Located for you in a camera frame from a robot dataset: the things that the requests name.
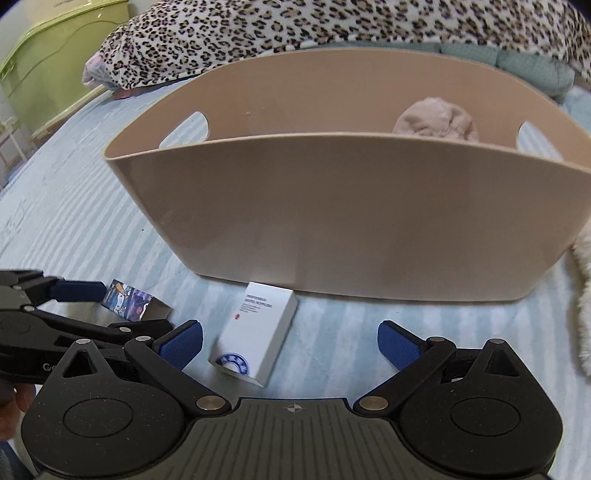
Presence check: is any left hand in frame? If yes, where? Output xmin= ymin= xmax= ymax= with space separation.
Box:
xmin=0 ymin=381 xmax=36 ymax=441

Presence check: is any cartoon printed small box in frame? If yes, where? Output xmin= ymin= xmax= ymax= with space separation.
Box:
xmin=101 ymin=279 xmax=171 ymax=322

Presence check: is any blue striped bed sheet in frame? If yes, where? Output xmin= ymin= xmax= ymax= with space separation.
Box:
xmin=1 ymin=89 xmax=590 ymax=479

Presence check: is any white tall carton box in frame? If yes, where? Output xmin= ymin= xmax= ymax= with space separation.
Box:
xmin=208 ymin=282 xmax=297 ymax=387

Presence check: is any large white plush toy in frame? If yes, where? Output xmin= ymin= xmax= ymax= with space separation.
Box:
xmin=572 ymin=221 xmax=591 ymax=376

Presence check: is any pink patterned cloth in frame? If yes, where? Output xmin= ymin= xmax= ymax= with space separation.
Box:
xmin=82 ymin=52 xmax=113 ymax=90

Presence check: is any beige plastic storage basket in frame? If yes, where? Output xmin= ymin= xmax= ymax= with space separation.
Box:
xmin=104 ymin=48 xmax=590 ymax=302

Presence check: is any green bed footboard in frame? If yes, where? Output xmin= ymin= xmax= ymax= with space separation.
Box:
xmin=1 ymin=1 xmax=129 ymax=133

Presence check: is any leopard print blanket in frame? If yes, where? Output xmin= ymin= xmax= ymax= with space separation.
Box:
xmin=97 ymin=1 xmax=590 ymax=90

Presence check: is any beige plush toy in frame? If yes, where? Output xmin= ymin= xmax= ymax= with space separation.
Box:
xmin=393 ymin=97 xmax=480 ymax=142

